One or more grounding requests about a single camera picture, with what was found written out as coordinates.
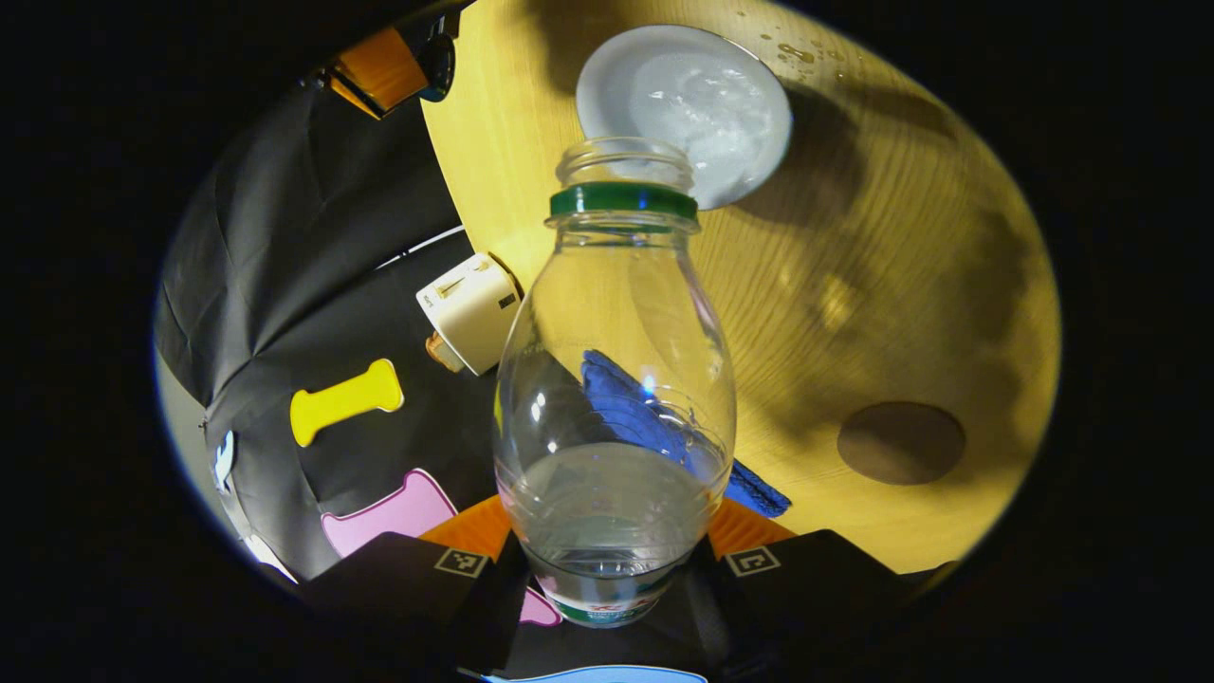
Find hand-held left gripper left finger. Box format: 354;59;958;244
302;493;532;672

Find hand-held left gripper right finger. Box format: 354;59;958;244
692;498;959;679

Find round brown coaster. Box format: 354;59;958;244
837;401;967;487

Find clear plastic water bottle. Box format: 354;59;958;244
493;136;738;629

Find white teacup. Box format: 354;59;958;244
576;24;794;212

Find blue folded towel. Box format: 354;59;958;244
580;349;793;519

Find black backdrop cloth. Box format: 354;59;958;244
154;85;570;683

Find brown toast slice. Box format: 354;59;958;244
425;334;466;375

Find white toaster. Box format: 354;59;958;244
415;251;524;377

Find thin white cord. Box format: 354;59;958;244
375;225;466;272

